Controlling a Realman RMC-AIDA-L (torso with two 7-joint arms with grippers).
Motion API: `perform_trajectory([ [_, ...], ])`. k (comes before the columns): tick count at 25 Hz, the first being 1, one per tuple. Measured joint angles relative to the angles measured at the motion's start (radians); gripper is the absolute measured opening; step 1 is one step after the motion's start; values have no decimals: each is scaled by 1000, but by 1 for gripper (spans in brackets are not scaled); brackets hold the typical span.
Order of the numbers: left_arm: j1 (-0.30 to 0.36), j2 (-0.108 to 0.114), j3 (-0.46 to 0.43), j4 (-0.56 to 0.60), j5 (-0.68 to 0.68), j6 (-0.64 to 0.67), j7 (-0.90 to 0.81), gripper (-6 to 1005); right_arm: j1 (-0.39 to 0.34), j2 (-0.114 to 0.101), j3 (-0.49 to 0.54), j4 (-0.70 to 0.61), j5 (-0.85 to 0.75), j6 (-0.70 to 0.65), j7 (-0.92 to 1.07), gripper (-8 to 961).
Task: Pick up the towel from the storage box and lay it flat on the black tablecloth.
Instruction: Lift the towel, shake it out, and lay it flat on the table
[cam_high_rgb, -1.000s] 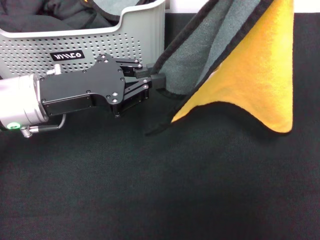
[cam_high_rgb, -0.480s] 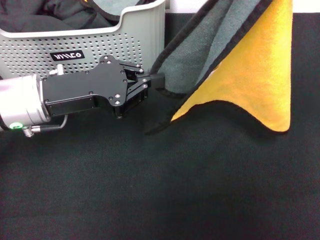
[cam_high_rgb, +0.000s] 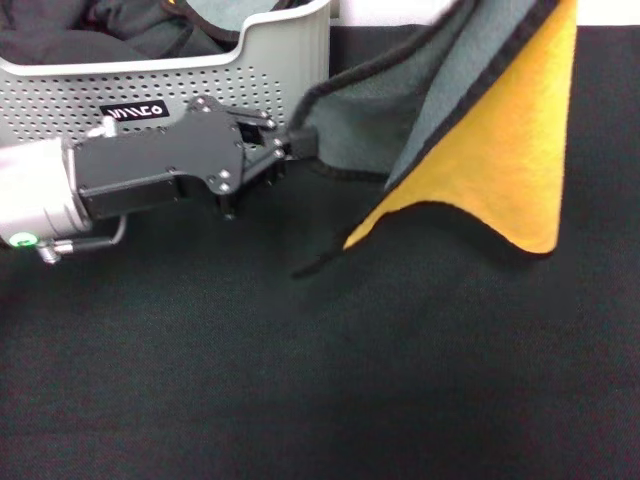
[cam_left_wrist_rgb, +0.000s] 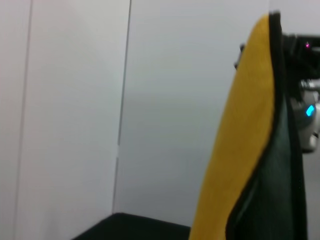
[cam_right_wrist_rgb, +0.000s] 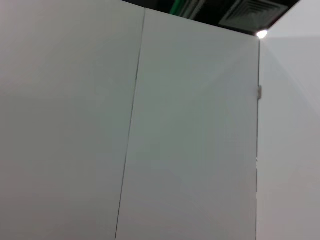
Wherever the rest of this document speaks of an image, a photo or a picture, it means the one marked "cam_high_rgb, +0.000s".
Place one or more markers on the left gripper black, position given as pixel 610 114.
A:
pixel 165 160

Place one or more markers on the grey yellow towel black trim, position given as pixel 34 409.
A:
pixel 525 150

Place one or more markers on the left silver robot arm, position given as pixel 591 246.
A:
pixel 40 190

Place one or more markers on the grey perforated storage box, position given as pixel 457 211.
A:
pixel 225 85

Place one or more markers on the black tablecloth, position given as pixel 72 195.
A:
pixel 320 375

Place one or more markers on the dark crumpled cloth pile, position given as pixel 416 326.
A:
pixel 100 40

